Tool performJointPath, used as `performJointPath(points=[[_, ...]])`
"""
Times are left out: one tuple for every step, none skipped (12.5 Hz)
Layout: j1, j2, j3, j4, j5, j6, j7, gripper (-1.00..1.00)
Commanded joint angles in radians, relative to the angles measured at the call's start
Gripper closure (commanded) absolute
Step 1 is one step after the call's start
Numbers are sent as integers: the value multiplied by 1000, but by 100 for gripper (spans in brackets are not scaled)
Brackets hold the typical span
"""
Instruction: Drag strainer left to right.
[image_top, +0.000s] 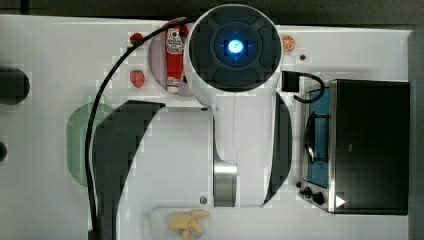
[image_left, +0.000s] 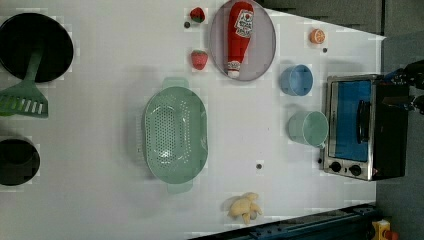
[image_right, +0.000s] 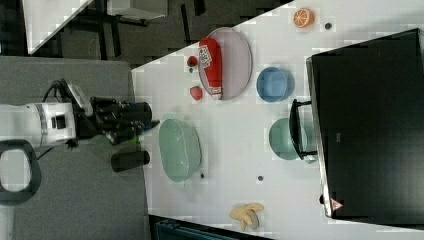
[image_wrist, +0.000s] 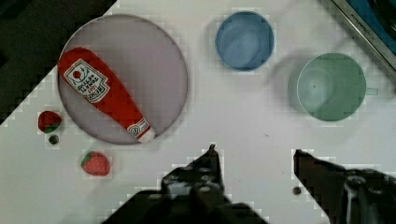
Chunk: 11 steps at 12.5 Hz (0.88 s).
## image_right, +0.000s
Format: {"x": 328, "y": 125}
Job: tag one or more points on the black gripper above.
{"x": 119, "y": 121}

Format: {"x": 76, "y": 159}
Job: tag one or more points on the green oval strainer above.
{"x": 179, "y": 149}

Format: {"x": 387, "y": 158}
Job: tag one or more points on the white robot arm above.
{"x": 52, "y": 124}

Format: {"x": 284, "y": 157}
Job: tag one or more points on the strawberry toy by bottle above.
{"x": 196, "y": 93}

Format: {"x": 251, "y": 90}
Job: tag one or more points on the strawberry toy near edge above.
{"x": 192, "y": 61}

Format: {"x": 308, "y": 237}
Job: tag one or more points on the red ketchup bottle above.
{"x": 211, "y": 62}

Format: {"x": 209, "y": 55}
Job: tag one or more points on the grey round plate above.
{"x": 236, "y": 63}

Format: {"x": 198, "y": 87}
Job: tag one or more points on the blue bowl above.
{"x": 274, "y": 84}

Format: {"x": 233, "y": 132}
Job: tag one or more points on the peeled banana toy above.
{"x": 246, "y": 214}

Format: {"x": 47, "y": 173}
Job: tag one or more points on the green mug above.
{"x": 281, "y": 143}

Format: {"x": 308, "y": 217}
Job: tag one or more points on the orange slice toy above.
{"x": 303, "y": 18}

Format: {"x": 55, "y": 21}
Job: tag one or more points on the black toaster oven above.
{"x": 368, "y": 118}

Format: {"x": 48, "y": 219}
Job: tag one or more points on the black cylinder post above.
{"x": 129, "y": 160}

